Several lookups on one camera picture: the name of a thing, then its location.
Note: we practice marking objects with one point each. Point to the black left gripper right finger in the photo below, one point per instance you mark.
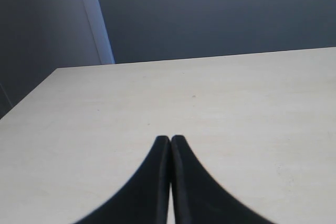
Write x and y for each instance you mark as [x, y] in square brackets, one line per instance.
[197, 197]

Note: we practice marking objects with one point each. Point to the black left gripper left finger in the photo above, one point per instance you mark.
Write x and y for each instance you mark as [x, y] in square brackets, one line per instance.
[144, 198]

